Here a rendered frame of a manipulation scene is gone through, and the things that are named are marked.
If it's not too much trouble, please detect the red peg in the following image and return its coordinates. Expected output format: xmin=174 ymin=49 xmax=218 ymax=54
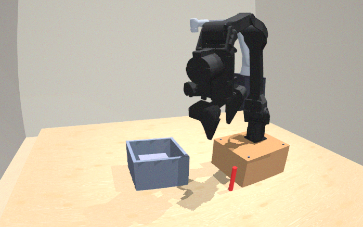
xmin=228 ymin=166 xmax=237 ymax=191

